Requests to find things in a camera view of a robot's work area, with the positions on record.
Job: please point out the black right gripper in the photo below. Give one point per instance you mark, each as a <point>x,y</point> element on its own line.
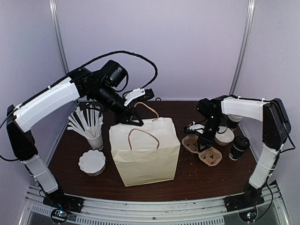
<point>208,145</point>

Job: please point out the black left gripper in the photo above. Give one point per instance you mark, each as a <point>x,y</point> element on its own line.
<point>124,117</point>

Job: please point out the brown pulp cup carrier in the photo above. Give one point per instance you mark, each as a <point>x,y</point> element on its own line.
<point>211,156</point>

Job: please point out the single black paper cup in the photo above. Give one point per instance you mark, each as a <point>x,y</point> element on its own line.
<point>235,152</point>

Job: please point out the black plastic cup lid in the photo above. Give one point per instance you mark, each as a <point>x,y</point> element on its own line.
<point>241,143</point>

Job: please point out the cream paper bag with handles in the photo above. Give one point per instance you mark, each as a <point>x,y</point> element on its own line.
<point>146,154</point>

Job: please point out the stack of paper cups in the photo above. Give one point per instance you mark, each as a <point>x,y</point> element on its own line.
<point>233,121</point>

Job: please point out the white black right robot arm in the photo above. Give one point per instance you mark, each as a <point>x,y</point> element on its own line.
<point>275,128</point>

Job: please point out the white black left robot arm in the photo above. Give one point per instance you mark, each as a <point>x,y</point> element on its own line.
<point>97,85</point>

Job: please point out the white round ceramic bowl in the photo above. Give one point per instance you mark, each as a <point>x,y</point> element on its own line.
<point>224,136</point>

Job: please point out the bundle of white wrapped straws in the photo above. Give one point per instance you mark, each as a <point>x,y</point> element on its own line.
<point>86,122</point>

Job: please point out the paper cup holding straws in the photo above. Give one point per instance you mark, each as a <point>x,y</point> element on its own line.
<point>96,143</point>

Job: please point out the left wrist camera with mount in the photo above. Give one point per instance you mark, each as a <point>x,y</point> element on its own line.
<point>139,94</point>

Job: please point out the right aluminium frame post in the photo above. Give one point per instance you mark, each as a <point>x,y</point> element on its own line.
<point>244,44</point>

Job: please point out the aluminium frame post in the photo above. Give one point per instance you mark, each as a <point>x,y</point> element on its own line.
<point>244,44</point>
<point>56,25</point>

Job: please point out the aluminium front rail base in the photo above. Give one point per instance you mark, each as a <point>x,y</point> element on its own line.
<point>209,211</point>

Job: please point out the left aluminium frame post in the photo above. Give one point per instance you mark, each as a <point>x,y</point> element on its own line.
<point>56,25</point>

